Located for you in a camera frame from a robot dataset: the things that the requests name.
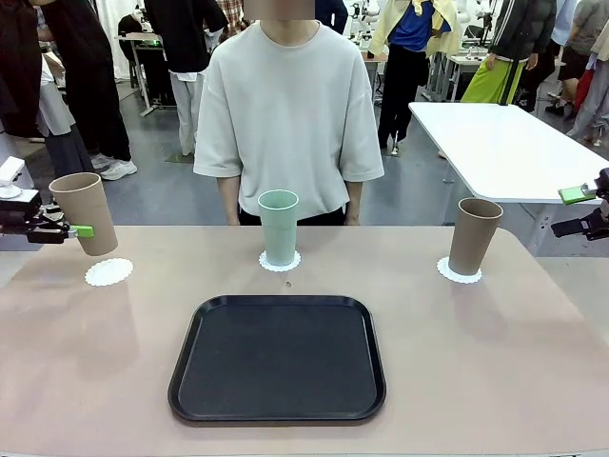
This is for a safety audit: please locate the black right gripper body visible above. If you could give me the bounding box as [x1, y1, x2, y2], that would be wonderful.
[597, 166, 609, 225]

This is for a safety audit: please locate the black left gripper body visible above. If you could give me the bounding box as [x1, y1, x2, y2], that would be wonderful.
[0, 189, 42, 235]

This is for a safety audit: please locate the brown tall cup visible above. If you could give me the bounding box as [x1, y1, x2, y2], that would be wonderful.
[49, 172, 119, 257]
[447, 197, 504, 277]

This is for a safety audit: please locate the white scalloped paper coaster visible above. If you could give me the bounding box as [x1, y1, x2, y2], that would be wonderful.
[85, 257, 134, 288]
[436, 255, 482, 286]

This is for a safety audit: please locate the mint green tall cup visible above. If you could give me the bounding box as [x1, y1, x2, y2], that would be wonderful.
[257, 189, 300, 267]

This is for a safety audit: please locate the small white paper card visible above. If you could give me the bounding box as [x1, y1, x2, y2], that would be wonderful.
[258, 247, 303, 273]

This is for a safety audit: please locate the person's right forearm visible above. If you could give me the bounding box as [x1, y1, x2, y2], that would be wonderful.
[216, 175, 242, 226]

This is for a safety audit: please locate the person's left forearm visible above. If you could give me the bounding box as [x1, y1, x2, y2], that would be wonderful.
[344, 178, 366, 226]

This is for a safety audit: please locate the white folding table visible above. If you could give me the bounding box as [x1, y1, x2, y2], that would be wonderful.
[407, 101, 609, 258]

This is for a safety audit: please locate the person in dark maroon top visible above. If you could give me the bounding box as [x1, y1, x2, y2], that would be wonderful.
[0, 0, 44, 139]

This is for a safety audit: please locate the person in grey t-shirt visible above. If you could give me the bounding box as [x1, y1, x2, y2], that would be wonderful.
[544, 0, 599, 118]

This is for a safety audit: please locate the person in lime green trousers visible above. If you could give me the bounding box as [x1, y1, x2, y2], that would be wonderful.
[460, 0, 558, 105]

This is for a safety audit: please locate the person in black clothes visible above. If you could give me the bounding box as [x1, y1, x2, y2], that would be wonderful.
[35, 0, 139, 181]

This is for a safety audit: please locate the grey background desk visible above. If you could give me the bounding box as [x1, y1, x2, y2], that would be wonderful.
[430, 51, 491, 104]

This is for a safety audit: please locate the person in black top white trousers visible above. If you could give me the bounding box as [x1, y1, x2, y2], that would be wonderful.
[144, 0, 229, 156]

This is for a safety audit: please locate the person in yellow jacket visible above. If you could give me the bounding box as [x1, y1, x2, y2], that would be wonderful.
[368, 0, 462, 149]

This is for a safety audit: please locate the black plastic tray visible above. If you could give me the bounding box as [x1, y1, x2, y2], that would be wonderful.
[167, 294, 387, 427]

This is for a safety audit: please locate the person in beige t-shirt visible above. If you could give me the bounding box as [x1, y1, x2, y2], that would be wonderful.
[192, 0, 385, 228]

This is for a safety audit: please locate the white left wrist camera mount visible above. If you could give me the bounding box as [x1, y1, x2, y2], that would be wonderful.
[0, 156, 25, 200]

